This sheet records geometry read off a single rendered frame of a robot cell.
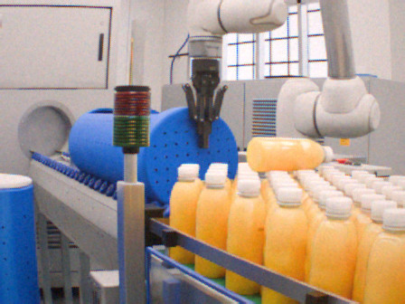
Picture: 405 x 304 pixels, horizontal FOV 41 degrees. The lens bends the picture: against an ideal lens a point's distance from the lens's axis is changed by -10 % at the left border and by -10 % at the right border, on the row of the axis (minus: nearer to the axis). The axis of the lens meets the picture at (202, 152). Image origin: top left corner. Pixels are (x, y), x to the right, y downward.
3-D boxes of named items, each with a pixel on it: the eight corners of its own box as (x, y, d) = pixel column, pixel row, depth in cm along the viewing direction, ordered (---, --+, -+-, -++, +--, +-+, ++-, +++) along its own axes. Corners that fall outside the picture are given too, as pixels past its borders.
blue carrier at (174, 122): (134, 174, 245) (130, 105, 242) (241, 205, 167) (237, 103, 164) (70, 181, 233) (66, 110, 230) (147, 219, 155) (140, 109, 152)
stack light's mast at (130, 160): (141, 179, 102) (143, 87, 101) (155, 184, 97) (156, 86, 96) (107, 180, 99) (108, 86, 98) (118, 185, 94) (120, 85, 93)
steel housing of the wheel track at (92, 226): (70, 210, 348) (70, 154, 346) (260, 328, 155) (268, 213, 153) (28, 210, 335) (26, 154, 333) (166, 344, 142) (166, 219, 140)
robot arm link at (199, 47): (229, 38, 155) (229, 60, 155) (212, 42, 163) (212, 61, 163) (198, 35, 150) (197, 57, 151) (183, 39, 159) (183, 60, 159)
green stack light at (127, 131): (142, 145, 102) (142, 116, 102) (155, 147, 96) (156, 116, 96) (107, 145, 99) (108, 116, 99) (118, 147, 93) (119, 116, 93)
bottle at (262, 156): (268, 156, 116) (336, 156, 125) (256, 129, 120) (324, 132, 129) (252, 178, 121) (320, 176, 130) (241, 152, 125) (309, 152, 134)
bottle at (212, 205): (206, 280, 110) (209, 185, 109) (188, 271, 116) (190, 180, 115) (237, 275, 114) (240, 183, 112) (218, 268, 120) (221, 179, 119)
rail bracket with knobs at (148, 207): (159, 243, 142) (159, 203, 142) (171, 250, 136) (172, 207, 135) (121, 246, 138) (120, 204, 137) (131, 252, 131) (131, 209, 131)
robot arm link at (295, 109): (288, 138, 219) (289, 80, 218) (331, 141, 208) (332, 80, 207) (267, 139, 206) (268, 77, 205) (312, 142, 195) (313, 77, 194)
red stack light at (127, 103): (142, 115, 102) (143, 92, 101) (156, 116, 96) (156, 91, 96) (108, 115, 99) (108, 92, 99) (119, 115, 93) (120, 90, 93)
